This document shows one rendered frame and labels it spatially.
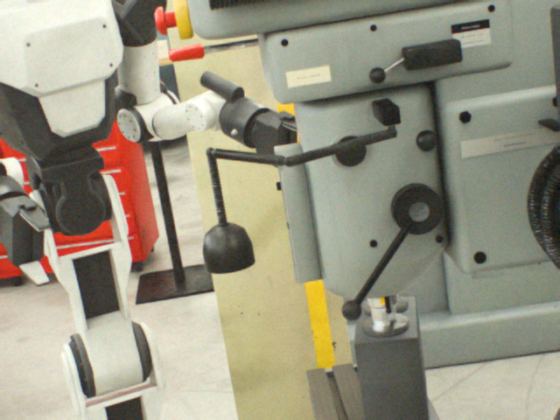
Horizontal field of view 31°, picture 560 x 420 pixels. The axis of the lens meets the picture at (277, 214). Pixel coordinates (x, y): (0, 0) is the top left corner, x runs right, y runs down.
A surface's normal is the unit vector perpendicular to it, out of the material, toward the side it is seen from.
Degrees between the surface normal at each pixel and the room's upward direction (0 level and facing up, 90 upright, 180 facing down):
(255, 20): 99
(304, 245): 90
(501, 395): 0
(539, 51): 90
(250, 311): 90
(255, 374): 90
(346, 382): 0
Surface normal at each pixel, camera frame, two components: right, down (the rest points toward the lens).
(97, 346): 0.34, 0.04
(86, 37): 0.64, 0.23
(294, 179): 0.07, 0.26
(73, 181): 0.39, 0.31
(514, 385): -0.15, -0.95
